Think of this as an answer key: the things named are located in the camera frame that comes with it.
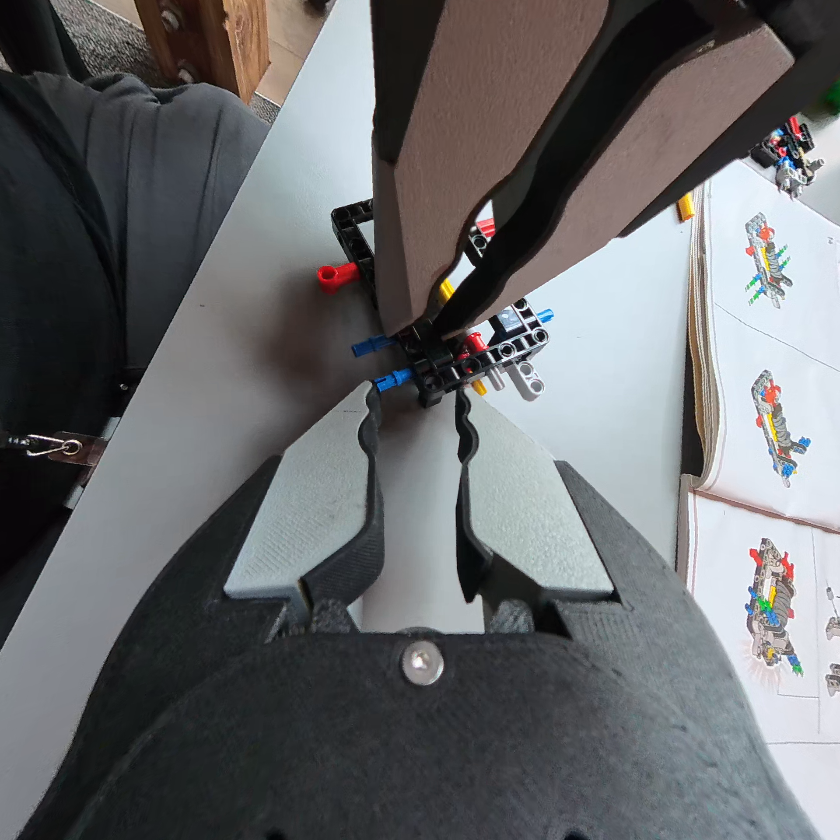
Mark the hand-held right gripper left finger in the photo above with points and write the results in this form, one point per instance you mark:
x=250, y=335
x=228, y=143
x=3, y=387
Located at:
x=302, y=518

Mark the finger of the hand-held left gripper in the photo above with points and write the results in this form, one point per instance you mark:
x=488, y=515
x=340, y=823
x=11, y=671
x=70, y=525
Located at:
x=459, y=131
x=656, y=144

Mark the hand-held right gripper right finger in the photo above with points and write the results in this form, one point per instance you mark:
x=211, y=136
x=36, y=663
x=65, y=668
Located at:
x=531, y=525

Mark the pile of lego pieces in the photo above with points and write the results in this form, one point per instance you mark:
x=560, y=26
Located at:
x=787, y=154

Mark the black frame lego model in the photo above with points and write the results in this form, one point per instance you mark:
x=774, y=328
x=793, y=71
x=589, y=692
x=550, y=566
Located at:
x=354, y=216

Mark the yellow lego piece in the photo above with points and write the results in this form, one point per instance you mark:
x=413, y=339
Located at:
x=686, y=206

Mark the lego instruction booklet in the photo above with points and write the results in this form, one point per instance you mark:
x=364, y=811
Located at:
x=728, y=328

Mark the person's torso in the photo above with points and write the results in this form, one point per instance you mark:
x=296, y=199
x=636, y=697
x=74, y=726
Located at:
x=65, y=262

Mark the wooden furniture frame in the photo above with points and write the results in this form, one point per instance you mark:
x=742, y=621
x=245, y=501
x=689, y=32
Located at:
x=210, y=39

